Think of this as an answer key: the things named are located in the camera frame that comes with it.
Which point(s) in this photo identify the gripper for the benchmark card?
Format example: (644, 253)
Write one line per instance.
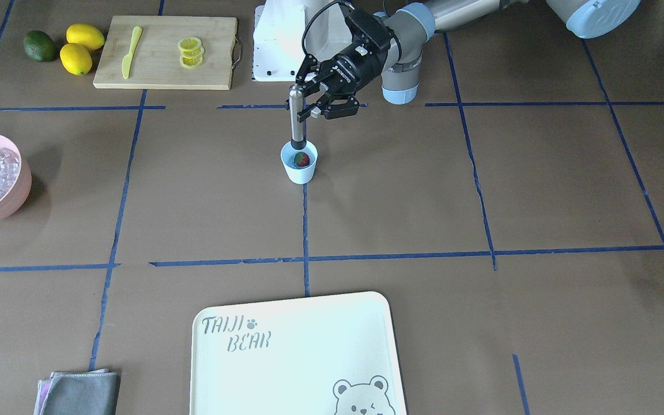
(350, 68)

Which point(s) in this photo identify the steel muddler black tip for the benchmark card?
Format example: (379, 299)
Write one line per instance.
(296, 104)

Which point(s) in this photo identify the small strawberry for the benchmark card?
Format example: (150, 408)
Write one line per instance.
(301, 160)

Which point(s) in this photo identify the light blue cup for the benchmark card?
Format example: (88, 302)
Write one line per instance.
(298, 176)

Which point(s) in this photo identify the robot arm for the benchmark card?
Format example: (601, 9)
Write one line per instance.
(412, 26)

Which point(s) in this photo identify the wooden cutting board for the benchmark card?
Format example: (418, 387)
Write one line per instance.
(156, 62)

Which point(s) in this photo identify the yellow lemon far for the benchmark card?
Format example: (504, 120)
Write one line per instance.
(86, 35)

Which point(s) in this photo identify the yellow lemon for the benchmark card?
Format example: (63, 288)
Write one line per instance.
(76, 59)
(86, 35)

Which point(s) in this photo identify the yellow lemon near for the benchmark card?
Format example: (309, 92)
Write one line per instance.
(76, 59)

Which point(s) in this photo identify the cream bear tray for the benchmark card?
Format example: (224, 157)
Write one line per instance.
(329, 354)

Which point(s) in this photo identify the green lime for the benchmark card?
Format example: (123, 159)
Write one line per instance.
(39, 47)

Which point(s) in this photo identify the grey folded cloth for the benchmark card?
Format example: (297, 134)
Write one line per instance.
(91, 392)

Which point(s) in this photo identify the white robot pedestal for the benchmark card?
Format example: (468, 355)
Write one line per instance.
(281, 40)

